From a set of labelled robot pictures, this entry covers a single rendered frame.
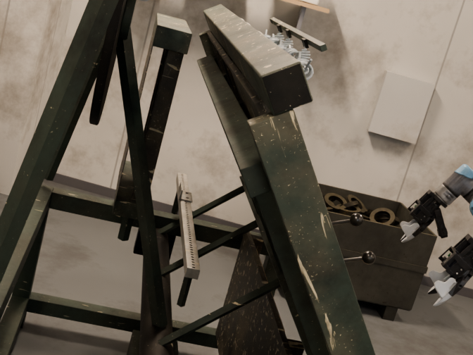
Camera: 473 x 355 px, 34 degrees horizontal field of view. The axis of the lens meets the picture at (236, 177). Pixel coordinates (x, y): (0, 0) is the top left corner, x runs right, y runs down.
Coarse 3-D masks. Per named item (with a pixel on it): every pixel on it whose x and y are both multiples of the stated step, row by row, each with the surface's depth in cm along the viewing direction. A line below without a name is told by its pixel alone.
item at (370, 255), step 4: (368, 252) 212; (372, 252) 213; (364, 256) 212; (368, 256) 212; (372, 256) 212; (344, 260) 216; (348, 260) 216; (352, 260) 215; (356, 260) 215; (360, 260) 214; (364, 260) 212; (368, 260) 212; (372, 260) 212; (368, 264) 213
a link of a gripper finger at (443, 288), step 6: (438, 282) 212; (444, 282) 212; (450, 282) 212; (456, 282) 212; (438, 288) 212; (444, 288) 212; (450, 288) 212; (444, 294) 212; (438, 300) 213; (444, 300) 212
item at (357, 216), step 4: (352, 216) 209; (356, 216) 208; (360, 216) 209; (340, 220) 212; (344, 220) 211; (348, 220) 210; (352, 220) 209; (356, 220) 208; (360, 220) 208; (332, 224) 213; (336, 224) 212; (352, 224) 209; (356, 224) 208; (360, 224) 209
